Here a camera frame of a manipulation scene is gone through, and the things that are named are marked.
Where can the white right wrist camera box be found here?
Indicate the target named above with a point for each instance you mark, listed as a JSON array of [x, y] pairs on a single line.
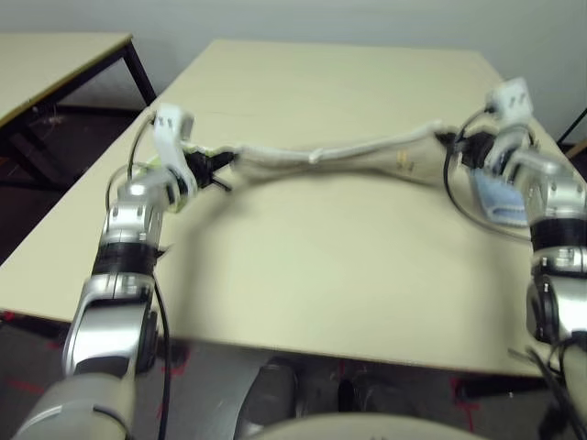
[[511, 98]]

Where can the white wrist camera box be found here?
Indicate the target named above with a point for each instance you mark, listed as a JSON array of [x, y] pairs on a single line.
[[167, 124], [511, 98]]

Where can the green folded towel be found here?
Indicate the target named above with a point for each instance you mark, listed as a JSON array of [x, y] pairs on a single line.
[[156, 161]]

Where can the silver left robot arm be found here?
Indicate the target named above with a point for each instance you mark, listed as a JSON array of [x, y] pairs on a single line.
[[133, 220]]

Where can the grey robot torso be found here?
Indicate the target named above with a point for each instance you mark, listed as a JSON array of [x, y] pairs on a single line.
[[367, 428]]

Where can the blue folded towel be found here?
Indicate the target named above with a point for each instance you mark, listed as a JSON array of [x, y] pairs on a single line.
[[497, 197]]

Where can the black robot right foot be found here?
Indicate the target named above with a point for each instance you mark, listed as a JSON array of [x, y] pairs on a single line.
[[371, 396]]

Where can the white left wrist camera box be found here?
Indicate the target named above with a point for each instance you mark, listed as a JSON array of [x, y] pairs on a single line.
[[167, 124]]

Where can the black robot foot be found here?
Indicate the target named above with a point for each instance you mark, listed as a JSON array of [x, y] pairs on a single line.
[[371, 396], [268, 394]]

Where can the black robot left foot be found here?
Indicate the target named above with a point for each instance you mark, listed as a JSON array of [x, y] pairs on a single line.
[[268, 394]]

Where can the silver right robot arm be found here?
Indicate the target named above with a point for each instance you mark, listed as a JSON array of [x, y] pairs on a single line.
[[555, 192]]

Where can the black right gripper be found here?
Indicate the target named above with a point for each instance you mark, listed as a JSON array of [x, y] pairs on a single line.
[[477, 149]]

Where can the beige side table black legs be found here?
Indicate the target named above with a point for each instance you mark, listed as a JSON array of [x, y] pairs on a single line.
[[46, 59]]

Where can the beige towel with white trim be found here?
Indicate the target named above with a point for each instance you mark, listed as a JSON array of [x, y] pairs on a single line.
[[367, 160]]

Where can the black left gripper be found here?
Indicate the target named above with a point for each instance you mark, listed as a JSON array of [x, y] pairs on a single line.
[[199, 167]]

